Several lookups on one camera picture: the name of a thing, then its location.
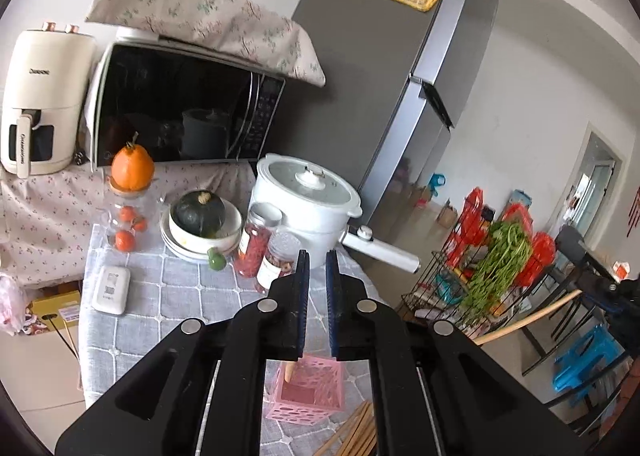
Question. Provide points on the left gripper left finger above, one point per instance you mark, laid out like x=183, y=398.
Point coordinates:
x=271, y=328

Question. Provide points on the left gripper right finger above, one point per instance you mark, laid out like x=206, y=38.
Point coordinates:
x=363, y=329

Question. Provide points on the long wooden chopstick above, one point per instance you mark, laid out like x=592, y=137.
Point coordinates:
x=289, y=368

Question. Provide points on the jar with red goji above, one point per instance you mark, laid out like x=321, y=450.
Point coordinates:
x=261, y=221

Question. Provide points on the red lidded jar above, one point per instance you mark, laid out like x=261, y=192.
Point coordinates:
x=279, y=259

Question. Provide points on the pink perforated utensil holder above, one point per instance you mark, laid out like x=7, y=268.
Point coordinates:
x=315, y=392

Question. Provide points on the small green fruit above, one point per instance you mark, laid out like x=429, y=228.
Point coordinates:
x=216, y=260

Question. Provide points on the wooden chopstick on table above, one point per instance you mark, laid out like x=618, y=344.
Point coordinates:
x=347, y=428
x=349, y=446
x=367, y=443

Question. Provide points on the white bowl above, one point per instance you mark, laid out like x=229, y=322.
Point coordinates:
x=201, y=220

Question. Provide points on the white electric cooking pot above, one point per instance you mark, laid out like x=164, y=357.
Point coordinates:
x=316, y=207

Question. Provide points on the dark green squash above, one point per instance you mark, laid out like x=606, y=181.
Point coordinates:
x=200, y=213

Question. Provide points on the grey checked tablecloth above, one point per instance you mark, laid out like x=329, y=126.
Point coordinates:
x=164, y=290

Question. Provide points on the white small device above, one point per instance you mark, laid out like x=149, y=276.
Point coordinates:
x=111, y=293

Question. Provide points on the green leafy vegetables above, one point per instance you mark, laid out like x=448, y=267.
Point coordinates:
x=509, y=249

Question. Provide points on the glass jar with tangerines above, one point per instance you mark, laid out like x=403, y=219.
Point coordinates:
x=129, y=218

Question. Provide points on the red plastic bag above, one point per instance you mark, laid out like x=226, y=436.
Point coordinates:
x=467, y=244

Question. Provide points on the yellow cardboard box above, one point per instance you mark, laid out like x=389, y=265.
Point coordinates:
x=57, y=311

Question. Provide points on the blue plastic stool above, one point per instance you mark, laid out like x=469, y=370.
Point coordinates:
x=596, y=349

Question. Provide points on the large orange citrus fruit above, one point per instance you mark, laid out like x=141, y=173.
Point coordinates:
x=132, y=168

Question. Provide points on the black microwave oven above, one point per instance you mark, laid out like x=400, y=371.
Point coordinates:
x=180, y=102

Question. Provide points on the floral cabinet cloth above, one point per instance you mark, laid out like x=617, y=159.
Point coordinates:
x=46, y=221

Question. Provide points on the grey refrigerator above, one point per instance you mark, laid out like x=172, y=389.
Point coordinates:
x=397, y=81

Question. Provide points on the black chair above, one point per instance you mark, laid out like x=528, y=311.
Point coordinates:
x=608, y=300

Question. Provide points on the pink plastic bag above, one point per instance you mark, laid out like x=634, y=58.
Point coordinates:
x=14, y=303

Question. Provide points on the floral cloth cover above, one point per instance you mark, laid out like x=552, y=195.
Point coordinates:
x=240, y=28

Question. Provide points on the cream air fryer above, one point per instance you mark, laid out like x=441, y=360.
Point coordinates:
x=47, y=80

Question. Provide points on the black wire basket rack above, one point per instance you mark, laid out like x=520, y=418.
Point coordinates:
x=438, y=294

